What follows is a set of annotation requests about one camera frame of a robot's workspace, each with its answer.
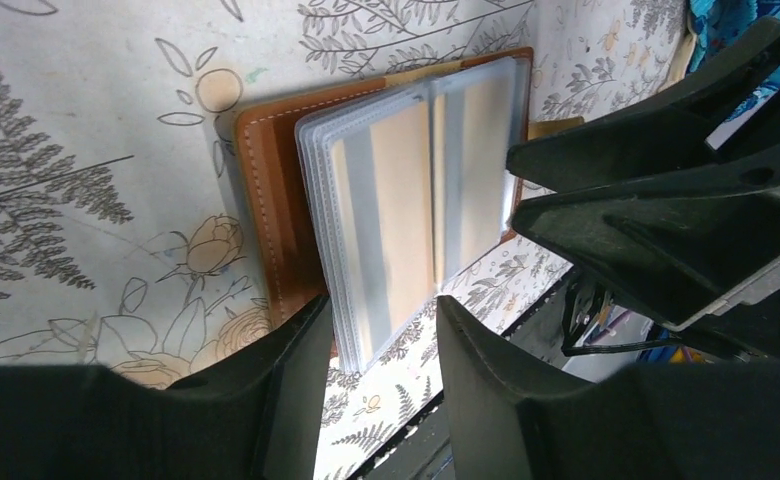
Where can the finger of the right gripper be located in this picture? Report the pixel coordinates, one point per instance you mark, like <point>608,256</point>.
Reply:
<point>660,134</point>
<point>674,247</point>

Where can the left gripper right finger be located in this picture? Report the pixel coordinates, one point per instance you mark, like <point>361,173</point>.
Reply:
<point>514,416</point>

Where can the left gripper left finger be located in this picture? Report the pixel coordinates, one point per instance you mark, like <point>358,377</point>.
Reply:
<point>253,415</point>

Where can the brown leather card holder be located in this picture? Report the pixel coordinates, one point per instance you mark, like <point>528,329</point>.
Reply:
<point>270,169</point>

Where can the blue patterned cloth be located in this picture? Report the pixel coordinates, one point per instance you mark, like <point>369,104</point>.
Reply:
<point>716,26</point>

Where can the floral table mat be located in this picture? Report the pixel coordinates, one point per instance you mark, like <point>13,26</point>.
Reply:
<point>126,240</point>

